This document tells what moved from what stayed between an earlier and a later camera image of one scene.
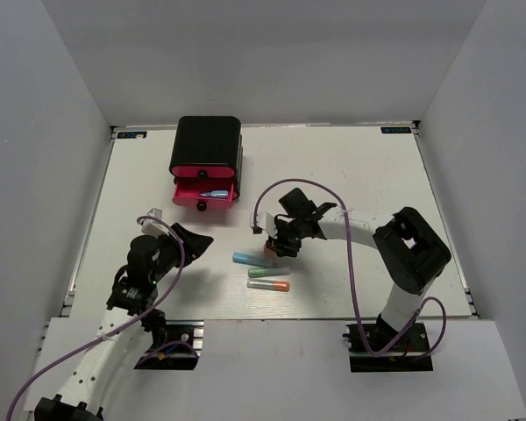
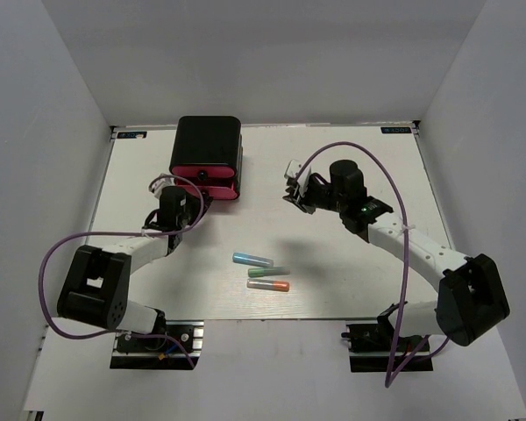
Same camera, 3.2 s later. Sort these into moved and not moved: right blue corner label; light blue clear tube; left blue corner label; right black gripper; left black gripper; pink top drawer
Moved: left black gripper; right black gripper
Not moved: pink top drawer; right blue corner label; left blue corner label; light blue clear tube
